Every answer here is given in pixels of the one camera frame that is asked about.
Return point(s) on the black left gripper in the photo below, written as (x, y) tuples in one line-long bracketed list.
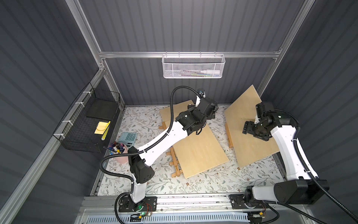
[(210, 106)]

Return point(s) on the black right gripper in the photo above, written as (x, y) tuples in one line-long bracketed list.
[(250, 128)]

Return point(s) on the large plywood board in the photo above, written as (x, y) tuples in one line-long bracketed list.
[(240, 121)]

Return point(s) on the small wooden easel frame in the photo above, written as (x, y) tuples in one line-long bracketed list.
[(230, 143)]

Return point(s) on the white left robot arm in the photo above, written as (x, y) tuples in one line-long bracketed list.
[(187, 122)]

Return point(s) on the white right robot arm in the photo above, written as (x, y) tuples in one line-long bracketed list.
[(302, 184)]

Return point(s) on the wooden easel under boards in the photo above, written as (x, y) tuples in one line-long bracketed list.
[(162, 126)]

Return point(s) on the white tube in basket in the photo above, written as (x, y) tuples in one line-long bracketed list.
[(212, 73)]

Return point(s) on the teal desk calculator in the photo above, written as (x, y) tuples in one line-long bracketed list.
[(127, 138)]

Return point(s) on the pink cup with markers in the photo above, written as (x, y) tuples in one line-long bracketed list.
[(119, 148)]

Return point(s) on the black tray in basket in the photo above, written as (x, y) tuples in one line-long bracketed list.
[(102, 109)]

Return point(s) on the yellow sticky note pad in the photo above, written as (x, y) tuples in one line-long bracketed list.
[(102, 127)]

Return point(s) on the white wire mesh basket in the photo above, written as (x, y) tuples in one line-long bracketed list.
[(189, 66)]

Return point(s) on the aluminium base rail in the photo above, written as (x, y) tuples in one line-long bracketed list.
[(169, 203)]

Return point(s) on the black wire wall basket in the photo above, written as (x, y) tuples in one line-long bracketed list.
[(76, 131)]

